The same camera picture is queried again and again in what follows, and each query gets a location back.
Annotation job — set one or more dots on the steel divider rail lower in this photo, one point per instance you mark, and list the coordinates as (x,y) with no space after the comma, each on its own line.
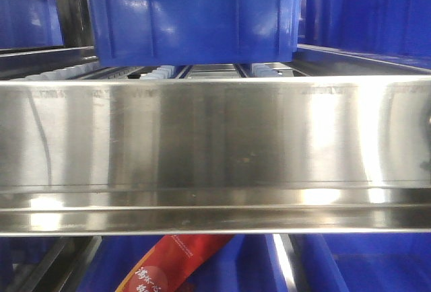
(286,259)

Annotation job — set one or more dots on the stainless steel shelf front rail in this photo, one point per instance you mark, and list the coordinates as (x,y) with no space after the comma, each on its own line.
(295,155)

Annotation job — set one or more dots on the dark blue bin lower middle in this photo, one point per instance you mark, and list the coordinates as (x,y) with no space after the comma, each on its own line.
(246,263)

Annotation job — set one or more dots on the dark blue bin upper right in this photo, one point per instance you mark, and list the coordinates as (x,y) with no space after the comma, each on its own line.
(398,30)

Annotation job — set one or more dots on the dark blue bin upper centre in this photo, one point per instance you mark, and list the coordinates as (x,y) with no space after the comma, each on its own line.
(193,32)

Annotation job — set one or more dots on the dark blue bin lower right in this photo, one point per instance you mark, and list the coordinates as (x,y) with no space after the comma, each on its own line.
(366,261)

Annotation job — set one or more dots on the red snack package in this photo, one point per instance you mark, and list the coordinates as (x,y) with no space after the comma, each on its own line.
(167,265)

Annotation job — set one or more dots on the dark blue bin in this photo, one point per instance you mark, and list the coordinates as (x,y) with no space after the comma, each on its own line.
(398,30)
(193,32)
(246,263)
(30,23)
(366,261)

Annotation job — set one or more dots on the dark blue bin upper left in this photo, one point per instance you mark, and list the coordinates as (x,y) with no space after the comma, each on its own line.
(30,23)

